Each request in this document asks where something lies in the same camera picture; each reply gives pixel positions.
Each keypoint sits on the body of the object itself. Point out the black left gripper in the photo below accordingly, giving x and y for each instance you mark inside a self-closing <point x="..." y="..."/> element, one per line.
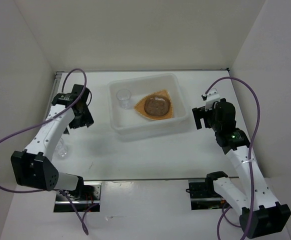
<point x="86" y="120"/>

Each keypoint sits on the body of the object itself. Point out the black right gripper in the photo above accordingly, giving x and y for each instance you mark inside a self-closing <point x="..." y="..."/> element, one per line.
<point x="200" y="112"/>

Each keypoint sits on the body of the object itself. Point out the woven bamboo fan tray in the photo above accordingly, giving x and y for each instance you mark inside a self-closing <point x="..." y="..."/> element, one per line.
<point x="139" y="107"/>

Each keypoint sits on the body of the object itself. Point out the smoky glass plate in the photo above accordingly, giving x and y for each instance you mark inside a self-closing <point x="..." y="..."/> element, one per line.
<point x="157" y="105"/>

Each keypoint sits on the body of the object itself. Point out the translucent white plastic bin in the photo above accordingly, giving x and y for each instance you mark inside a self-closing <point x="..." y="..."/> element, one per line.
<point x="128" y="123"/>

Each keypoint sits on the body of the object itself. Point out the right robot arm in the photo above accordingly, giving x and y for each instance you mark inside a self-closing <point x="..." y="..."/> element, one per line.
<point x="260" y="212"/>

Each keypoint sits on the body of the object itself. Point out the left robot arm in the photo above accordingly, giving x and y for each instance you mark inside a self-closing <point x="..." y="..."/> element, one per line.
<point x="33" y="166"/>

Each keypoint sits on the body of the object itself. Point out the small clear glass dish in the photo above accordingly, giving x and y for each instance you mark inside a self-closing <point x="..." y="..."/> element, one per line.
<point x="61" y="148"/>

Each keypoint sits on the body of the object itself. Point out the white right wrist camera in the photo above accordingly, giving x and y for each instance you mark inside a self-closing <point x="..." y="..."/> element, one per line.
<point x="210" y="98"/>

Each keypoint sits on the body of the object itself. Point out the aluminium table edge rail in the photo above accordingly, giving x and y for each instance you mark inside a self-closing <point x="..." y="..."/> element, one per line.
<point x="55" y="87"/>

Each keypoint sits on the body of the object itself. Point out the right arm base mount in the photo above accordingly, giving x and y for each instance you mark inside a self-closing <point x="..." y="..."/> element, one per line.
<point x="201" y="198"/>

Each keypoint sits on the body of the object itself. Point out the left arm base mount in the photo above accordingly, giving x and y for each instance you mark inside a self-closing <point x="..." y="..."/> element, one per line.
<point x="87" y="200"/>

